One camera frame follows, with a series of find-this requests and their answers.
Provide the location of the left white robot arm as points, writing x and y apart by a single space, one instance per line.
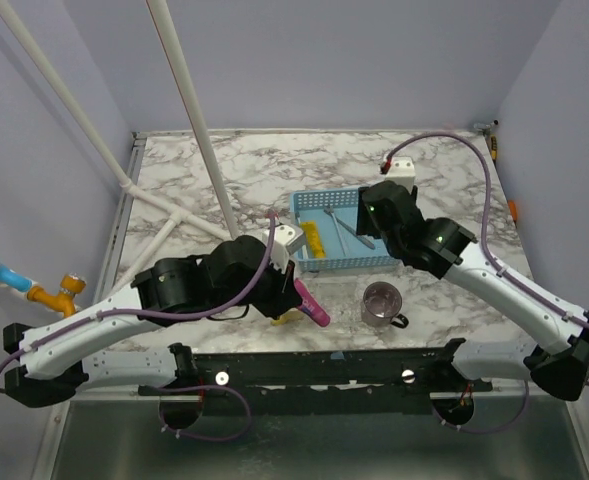
51 364

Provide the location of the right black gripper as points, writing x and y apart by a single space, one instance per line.
365 224

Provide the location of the light blue toothbrush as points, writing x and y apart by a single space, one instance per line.
344 246

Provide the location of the toy faucet blue orange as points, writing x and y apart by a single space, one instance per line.
62 302

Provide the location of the orange clamp on wall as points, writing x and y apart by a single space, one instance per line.
513 210

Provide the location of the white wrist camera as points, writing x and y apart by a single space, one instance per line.
287 241
400 170

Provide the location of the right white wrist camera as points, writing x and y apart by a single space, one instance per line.
400 170

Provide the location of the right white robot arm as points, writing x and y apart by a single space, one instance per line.
556 357

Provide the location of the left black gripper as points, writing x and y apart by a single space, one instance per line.
285 294

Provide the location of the yellow toothpaste tube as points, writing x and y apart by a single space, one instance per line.
313 238

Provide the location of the blue plastic basket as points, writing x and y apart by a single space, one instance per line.
309 205

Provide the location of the yellow mug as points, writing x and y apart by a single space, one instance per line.
290 316

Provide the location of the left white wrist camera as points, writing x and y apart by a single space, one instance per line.
287 241

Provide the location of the yellow tool at corner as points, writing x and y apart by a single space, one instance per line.
493 143

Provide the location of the black mounting rail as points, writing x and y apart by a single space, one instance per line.
314 383

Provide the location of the purple mug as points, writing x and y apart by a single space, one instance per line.
381 306

